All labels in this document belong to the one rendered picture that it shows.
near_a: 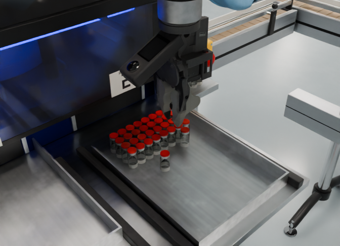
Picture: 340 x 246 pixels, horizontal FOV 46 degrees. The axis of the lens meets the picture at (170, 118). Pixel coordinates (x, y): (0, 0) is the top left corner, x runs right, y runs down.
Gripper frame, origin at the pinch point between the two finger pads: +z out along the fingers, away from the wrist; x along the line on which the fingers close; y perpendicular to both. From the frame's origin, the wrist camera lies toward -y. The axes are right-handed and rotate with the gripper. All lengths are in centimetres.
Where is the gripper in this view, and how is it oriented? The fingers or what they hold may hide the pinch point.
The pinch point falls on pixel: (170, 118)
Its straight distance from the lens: 78.9
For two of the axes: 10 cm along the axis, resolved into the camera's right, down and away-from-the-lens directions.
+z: 0.0, 8.1, 5.8
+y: 8.1, -3.4, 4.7
